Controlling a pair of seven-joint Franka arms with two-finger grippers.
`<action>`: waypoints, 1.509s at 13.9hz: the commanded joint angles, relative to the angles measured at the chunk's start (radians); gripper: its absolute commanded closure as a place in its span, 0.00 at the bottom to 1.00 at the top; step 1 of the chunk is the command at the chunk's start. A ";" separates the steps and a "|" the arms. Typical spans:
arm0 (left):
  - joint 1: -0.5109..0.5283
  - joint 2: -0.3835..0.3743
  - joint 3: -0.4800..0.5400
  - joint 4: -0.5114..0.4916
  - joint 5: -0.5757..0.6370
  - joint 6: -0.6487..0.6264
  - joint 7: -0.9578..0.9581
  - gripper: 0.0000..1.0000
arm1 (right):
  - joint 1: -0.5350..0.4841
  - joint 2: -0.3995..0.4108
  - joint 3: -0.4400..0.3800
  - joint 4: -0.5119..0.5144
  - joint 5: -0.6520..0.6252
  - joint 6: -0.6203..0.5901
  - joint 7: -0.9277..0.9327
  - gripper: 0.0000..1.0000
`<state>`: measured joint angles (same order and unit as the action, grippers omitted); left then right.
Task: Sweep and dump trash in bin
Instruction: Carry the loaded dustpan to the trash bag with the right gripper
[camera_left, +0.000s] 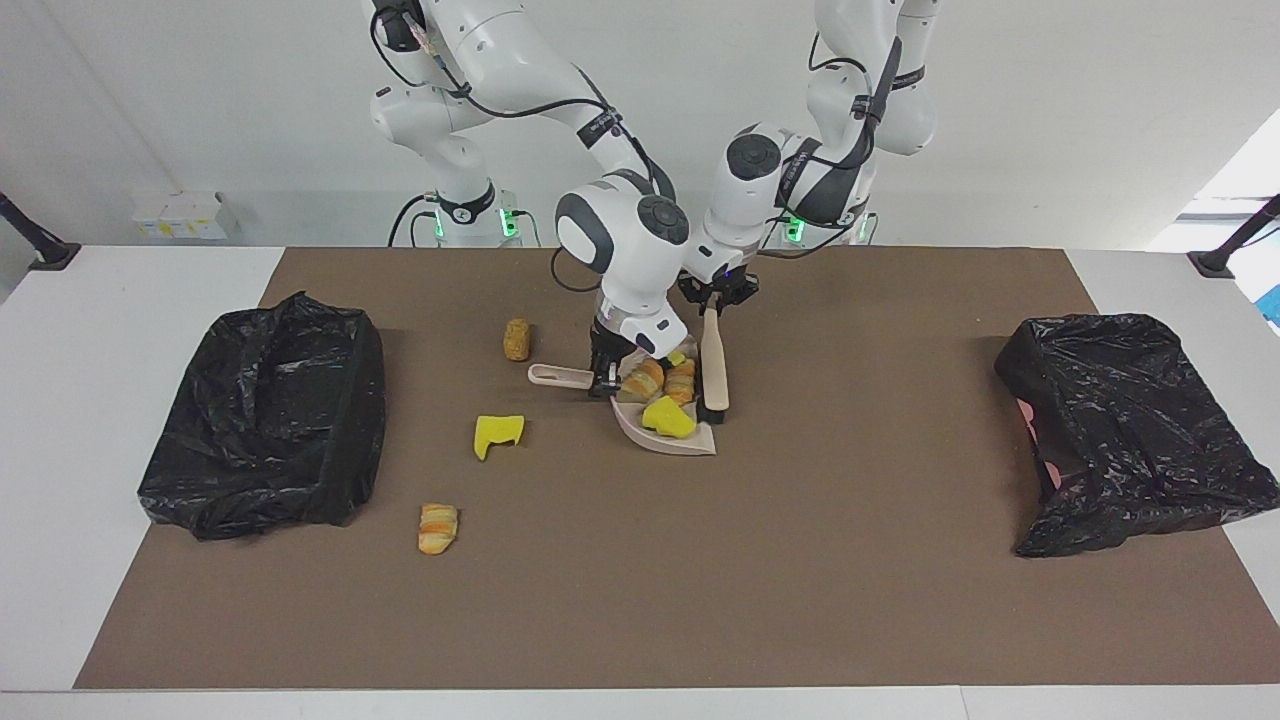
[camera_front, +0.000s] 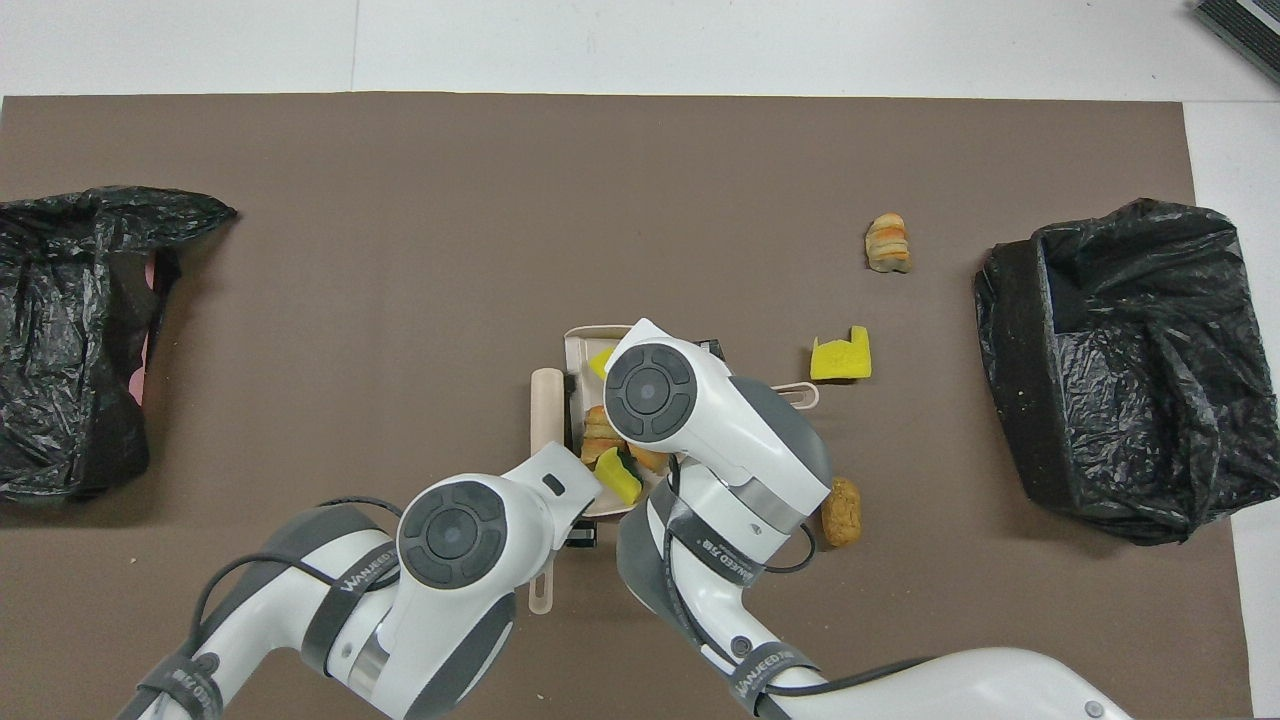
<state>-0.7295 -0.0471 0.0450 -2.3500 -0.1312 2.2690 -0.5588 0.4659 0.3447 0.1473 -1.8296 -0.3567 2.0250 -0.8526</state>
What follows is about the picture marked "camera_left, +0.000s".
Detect beige plastic dustpan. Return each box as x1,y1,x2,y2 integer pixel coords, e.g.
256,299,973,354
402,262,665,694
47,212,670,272
527,345,719,459

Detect black camera post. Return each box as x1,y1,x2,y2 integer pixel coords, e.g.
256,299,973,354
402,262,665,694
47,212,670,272
1187,193,1280,280
0,190,83,272

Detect black-bagged pink trash bin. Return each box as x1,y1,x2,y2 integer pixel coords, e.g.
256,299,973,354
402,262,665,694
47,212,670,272
994,313,1280,559

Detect black base power cable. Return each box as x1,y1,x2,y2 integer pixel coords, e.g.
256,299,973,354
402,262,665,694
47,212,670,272
388,193,443,248

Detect brown table mat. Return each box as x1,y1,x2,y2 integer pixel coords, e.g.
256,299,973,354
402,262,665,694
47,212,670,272
75,247,1280,691

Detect beige hand brush black bristles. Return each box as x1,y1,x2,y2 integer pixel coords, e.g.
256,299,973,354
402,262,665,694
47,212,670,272
698,305,731,426

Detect pale bread piece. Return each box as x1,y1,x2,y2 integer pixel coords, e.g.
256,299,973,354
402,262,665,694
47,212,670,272
620,358,666,404

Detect notched yellow sponge piece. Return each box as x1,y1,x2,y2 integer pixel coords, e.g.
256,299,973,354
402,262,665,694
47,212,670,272
474,414,526,462

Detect white wall socket box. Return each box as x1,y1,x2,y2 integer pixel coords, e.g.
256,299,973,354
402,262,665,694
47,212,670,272
131,190,243,240

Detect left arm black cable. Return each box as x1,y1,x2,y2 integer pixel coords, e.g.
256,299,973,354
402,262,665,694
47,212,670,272
755,30,926,259

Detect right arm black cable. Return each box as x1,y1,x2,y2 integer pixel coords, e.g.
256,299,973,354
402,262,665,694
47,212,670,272
372,10,681,293

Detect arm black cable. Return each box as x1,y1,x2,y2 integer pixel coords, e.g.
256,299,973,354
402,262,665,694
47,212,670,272
372,10,681,293
755,30,926,259

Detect large yellow sponge piece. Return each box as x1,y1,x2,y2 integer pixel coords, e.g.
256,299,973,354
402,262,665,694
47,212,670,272
641,395,698,441

